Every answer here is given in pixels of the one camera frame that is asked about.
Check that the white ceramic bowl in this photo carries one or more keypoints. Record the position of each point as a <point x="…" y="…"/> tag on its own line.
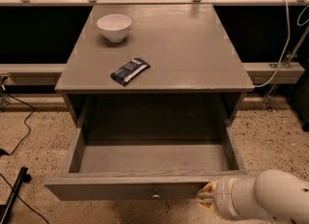
<point x="114" y="27"/>

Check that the grey wooden drawer cabinet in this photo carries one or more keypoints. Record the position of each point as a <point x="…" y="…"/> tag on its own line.
<point x="185" y="45"/>

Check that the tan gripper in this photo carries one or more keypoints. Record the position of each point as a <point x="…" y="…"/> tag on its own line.
<point x="223" y="194"/>

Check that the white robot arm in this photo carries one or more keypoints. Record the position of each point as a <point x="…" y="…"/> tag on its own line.
<point x="273" y="196"/>

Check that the dark blue snack packet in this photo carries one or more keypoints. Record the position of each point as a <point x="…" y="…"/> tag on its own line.
<point x="129" y="70"/>

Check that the black stand leg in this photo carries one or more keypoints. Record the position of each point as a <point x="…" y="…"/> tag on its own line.
<point x="5" y="209"/>

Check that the grey top drawer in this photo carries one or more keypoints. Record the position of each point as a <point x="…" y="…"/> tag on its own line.
<point x="142" y="150"/>

